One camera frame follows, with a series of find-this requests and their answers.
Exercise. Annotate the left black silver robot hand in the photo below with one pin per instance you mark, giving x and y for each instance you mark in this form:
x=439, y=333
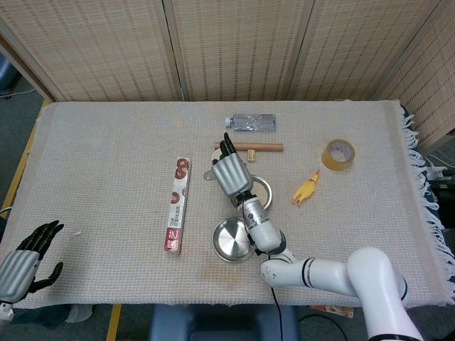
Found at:
x=16, y=273

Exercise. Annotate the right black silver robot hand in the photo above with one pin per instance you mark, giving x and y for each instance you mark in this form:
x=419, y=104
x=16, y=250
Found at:
x=232, y=175

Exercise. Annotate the small metal spoon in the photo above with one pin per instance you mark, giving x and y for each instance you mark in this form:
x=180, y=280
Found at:
x=208, y=176

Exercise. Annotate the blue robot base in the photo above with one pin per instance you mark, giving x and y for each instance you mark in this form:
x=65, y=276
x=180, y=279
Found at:
x=213, y=323

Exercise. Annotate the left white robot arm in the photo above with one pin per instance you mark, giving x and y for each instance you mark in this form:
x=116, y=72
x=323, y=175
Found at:
x=5, y=310

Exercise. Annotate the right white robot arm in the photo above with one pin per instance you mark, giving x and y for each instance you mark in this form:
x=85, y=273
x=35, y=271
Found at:
x=320, y=275

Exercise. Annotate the steel bowl holding rice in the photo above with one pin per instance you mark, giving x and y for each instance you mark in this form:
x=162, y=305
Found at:
x=269, y=199

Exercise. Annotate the empty steel bowl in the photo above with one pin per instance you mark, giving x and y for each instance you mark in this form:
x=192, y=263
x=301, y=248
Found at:
x=227, y=241

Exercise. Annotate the small wooden block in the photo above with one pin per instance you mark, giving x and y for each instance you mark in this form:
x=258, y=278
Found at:
x=251, y=156

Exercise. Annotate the wooden rolling pin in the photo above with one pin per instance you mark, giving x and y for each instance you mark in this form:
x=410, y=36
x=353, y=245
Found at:
x=263, y=147

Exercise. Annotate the clear plastic water bottle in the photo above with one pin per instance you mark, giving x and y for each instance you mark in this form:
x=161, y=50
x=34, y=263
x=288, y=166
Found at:
x=252, y=122

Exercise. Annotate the long cling film box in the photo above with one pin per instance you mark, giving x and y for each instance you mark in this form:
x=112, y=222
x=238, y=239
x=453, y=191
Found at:
x=178, y=202

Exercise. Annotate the yellow rubber chicken toy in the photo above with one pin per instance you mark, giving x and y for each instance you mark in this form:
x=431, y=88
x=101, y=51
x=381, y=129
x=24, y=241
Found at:
x=304, y=192

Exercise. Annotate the brown packing tape roll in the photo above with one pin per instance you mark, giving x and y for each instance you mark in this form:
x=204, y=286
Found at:
x=328, y=160

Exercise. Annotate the bamboo folding screen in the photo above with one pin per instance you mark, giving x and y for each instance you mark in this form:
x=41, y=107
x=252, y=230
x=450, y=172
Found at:
x=231, y=49

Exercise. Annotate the woven fringed tablecloth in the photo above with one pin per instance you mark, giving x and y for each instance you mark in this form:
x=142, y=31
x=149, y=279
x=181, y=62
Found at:
x=106, y=160

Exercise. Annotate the orange printed package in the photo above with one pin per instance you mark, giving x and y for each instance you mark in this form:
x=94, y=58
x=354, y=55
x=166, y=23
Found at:
x=332, y=310

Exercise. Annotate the black box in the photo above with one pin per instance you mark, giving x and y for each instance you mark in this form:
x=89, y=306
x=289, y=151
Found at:
x=444, y=195

